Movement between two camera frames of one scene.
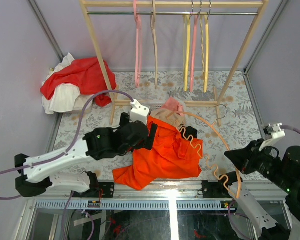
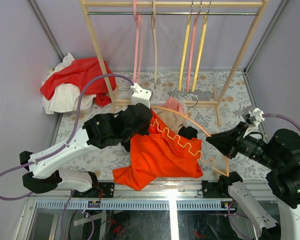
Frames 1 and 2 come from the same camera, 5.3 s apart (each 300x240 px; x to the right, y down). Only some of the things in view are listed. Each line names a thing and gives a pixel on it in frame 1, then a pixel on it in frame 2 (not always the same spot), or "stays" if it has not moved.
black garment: x=189 y=130 stays
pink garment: x=173 y=104 stays
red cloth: x=86 y=75 stays
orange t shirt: x=172 y=156 stays
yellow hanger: x=204 y=39 -> x=202 y=36
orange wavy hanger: x=205 y=155 -> x=193 y=153
